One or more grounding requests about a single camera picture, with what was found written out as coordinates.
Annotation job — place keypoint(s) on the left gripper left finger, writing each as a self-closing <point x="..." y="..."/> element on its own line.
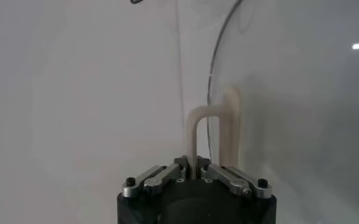
<point x="154" y="179"/>

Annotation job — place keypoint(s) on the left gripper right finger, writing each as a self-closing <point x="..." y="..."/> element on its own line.
<point x="234" y="181"/>

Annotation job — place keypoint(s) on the glass pot lid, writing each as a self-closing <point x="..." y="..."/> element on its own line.
<point x="289" y="121"/>

